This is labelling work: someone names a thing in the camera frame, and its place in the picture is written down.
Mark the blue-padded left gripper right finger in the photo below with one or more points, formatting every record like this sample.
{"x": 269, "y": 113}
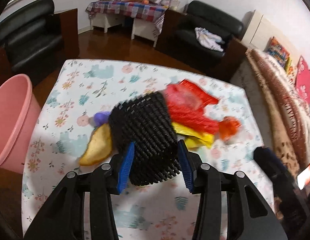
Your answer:
{"x": 189, "y": 163}

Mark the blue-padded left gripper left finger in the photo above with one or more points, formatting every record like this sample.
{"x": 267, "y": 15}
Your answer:
{"x": 118, "y": 174}

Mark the yellow foam net sleeve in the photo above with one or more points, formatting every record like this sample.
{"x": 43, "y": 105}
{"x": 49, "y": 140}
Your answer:
{"x": 192, "y": 138}

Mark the red plastic bag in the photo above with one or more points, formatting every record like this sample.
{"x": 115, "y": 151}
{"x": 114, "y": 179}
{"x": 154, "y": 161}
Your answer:
{"x": 186, "y": 103}

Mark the black foam net sleeve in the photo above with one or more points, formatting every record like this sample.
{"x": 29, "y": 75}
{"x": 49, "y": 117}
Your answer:
{"x": 145, "y": 121}

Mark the orange crumpled trash piece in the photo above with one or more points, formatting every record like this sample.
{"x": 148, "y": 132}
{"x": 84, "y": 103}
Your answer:
{"x": 228, "y": 127}

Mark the purple small trash piece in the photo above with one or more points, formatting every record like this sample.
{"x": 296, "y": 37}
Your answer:
{"x": 101, "y": 118}

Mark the pink plastic trash bin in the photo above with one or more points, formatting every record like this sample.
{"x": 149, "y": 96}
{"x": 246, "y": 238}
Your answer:
{"x": 19, "y": 112}

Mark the floral patterned table cloth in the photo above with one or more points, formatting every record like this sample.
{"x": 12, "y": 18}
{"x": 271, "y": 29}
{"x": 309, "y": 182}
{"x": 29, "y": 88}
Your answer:
{"x": 160, "y": 211}

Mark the bed with brown blanket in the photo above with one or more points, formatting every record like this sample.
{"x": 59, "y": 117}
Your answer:
{"x": 282, "y": 116}

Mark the cloth on right armchair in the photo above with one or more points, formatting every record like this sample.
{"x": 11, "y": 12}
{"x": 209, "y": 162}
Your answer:
{"x": 209, "y": 40}

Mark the black leather armchair right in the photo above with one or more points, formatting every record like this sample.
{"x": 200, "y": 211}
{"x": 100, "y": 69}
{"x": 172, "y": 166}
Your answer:
{"x": 178, "y": 40}

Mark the black leather armchair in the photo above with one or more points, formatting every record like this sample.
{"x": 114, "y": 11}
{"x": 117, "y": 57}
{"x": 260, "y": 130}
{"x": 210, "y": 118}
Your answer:
{"x": 178, "y": 40}
{"x": 36, "y": 41}

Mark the pink floral pillow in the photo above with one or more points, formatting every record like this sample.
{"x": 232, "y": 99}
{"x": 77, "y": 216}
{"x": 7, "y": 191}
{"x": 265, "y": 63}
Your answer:
{"x": 303, "y": 80}

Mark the colourful striped pillow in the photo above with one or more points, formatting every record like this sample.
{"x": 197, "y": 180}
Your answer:
{"x": 278, "y": 52}

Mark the cream wooden headboard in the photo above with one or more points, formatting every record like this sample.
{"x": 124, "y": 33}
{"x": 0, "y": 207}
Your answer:
{"x": 260, "y": 31}

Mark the checkered cloth side table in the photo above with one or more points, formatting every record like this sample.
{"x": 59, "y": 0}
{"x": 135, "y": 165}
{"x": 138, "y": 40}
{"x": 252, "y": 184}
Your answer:
{"x": 147, "y": 18}

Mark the black leather armchair left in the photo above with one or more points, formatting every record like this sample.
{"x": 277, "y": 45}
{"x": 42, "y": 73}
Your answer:
{"x": 36, "y": 41}

